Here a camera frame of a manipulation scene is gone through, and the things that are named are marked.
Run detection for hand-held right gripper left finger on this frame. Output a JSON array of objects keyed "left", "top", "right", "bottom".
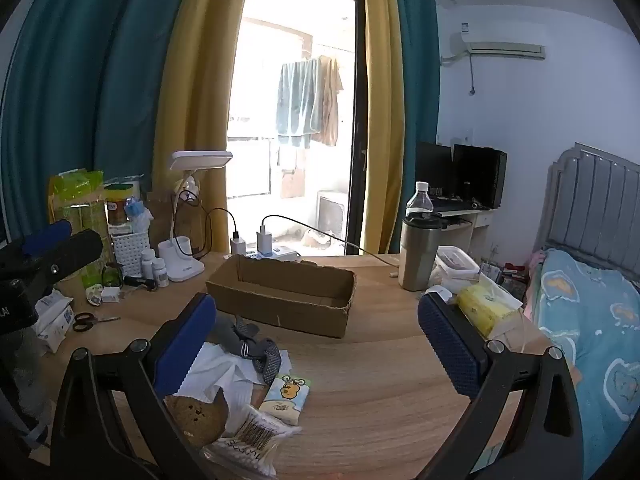
[{"left": 50, "top": 291, "right": 218, "bottom": 480}]

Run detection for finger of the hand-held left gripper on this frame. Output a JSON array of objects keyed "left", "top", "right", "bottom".
[
  {"left": 31, "top": 229, "right": 104, "bottom": 287},
  {"left": 20, "top": 219, "right": 72, "bottom": 260}
]

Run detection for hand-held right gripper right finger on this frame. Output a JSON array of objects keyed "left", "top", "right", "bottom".
[{"left": 416, "top": 290, "right": 588, "bottom": 480}]

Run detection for brown round cookie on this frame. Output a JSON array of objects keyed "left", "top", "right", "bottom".
[{"left": 165, "top": 389, "right": 230, "bottom": 450}]

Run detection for brown cardboard box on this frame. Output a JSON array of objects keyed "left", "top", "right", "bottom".
[{"left": 205, "top": 254, "right": 357, "bottom": 339}]

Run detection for clear cotton swab pack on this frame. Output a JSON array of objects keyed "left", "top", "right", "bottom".
[{"left": 200, "top": 405, "right": 304, "bottom": 479}]

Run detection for cartoon print tissue pack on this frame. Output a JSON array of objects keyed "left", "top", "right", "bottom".
[{"left": 260, "top": 374, "right": 314, "bottom": 427}]

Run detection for white wet wipes pack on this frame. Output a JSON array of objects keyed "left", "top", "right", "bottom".
[{"left": 31, "top": 290, "right": 76, "bottom": 354}]

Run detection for dark green packet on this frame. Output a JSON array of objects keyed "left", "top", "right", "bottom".
[{"left": 101, "top": 262, "right": 124, "bottom": 289}]

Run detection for small white packet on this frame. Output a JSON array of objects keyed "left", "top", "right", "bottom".
[{"left": 86, "top": 285, "right": 124, "bottom": 307}]

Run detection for yellow tissue pack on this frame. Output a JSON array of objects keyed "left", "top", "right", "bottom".
[{"left": 456, "top": 280, "right": 524, "bottom": 341}]

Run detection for white plastic basket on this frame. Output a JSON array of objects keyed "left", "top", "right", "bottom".
[{"left": 111, "top": 230, "right": 152, "bottom": 279}]

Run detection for green snack bag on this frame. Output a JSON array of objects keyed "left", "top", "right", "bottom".
[{"left": 47, "top": 169, "right": 119, "bottom": 289}]

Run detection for jar with green lid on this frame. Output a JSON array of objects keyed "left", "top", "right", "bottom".
[{"left": 104, "top": 183, "right": 141, "bottom": 229}]

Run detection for plastic bag with blue items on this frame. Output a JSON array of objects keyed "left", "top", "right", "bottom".
[{"left": 124, "top": 197, "right": 154, "bottom": 234}]

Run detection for white desk lamp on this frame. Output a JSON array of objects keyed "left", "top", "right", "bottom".
[{"left": 159, "top": 150, "right": 234, "bottom": 283}]

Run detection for clear container with white lid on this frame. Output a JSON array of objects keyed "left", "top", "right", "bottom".
[{"left": 432, "top": 246, "right": 481, "bottom": 286}]

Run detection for steel tumbler with black lid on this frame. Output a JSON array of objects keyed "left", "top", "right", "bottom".
[{"left": 399, "top": 212, "right": 444, "bottom": 292}]

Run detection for brown cardboard sheet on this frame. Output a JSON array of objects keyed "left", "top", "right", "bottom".
[{"left": 145, "top": 191, "right": 214, "bottom": 257}]

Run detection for white computer desk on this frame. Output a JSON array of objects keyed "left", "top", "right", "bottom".
[{"left": 434, "top": 204, "right": 499, "bottom": 262}]

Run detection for white power strip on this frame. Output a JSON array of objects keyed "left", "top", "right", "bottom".
[{"left": 247, "top": 246, "right": 302, "bottom": 263}]

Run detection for blue printed blanket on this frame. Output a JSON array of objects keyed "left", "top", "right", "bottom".
[{"left": 524, "top": 247, "right": 640, "bottom": 480}]

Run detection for clear plastic water bottle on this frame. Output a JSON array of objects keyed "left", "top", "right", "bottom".
[{"left": 406, "top": 181, "right": 434, "bottom": 221}]

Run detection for wide teal curtain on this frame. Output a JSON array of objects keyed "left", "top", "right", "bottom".
[{"left": 0, "top": 0, "right": 202, "bottom": 253}]

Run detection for outdoor air conditioner unit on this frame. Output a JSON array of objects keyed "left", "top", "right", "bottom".
[{"left": 316, "top": 190, "right": 347, "bottom": 237}]

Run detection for grey padded headboard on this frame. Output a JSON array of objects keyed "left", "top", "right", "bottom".
[{"left": 534, "top": 141, "right": 640, "bottom": 275}]

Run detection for wide yellow curtain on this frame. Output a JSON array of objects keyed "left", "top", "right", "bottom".
[{"left": 151, "top": 0, "right": 257, "bottom": 257}]

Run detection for narrow teal curtain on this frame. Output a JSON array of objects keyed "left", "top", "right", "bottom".
[{"left": 391, "top": 0, "right": 442, "bottom": 253}]

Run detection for narrow yellow curtain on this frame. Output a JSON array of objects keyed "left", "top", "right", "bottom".
[{"left": 359, "top": 0, "right": 407, "bottom": 257}]

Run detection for hanging tan cloth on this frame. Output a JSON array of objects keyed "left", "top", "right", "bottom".
[{"left": 312, "top": 56, "right": 345, "bottom": 148}]

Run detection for hanging blue green towel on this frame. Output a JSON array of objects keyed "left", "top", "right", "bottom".
[{"left": 276, "top": 58, "right": 324, "bottom": 150}]

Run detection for black handled scissors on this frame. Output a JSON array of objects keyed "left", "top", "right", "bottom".
[{"left": 72, "top": 312, "right": 121, "bottom": 333}]

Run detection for black charging cable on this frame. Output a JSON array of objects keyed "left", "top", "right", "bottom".
[{"left": 172, "top": 191, "right": 241, "bottom": 257}]

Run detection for long thin charging cable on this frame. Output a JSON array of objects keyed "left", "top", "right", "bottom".
[{"left": 261, "top": 214, "right": 402, "bottom": 269}]

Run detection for black sliding door frame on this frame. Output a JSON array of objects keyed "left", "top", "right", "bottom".
[{"left": 344, "top": 0, "right": 369, "bottom": 257}]

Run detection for white wall air conditioner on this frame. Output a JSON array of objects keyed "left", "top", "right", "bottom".
[{"left": 440, "top": 30, "right": 547, "bottom": 65}]

